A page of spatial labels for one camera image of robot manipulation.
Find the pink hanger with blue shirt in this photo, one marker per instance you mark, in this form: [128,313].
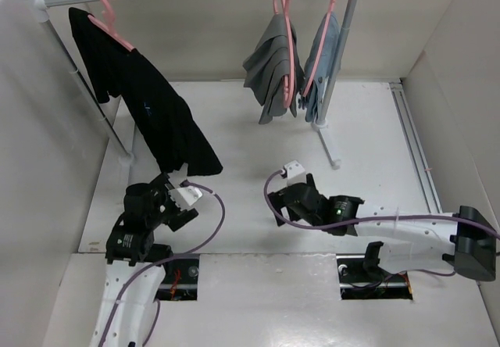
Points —
[319,48]

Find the black t shirt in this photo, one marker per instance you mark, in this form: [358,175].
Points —
[161,115]

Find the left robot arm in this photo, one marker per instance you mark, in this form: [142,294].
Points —
[134,267]

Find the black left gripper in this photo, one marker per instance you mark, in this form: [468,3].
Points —
[177,216]

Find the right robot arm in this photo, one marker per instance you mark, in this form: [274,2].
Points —
[463,242]

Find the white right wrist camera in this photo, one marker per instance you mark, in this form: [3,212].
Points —
[294,173]

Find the light blue shirt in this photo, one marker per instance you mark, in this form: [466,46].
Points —
[310,102]

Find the pink plastic hanger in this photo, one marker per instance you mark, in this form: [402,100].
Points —
[108,25]

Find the grey shirt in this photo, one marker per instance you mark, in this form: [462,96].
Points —
[268,66]

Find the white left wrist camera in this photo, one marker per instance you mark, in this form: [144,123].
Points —
[185,197]

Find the aluminium rail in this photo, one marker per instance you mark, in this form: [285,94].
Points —
[416,151]

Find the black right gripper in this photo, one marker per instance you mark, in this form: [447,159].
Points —
[276,198]

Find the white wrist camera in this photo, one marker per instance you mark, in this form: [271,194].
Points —
[185,197]
[294,173]

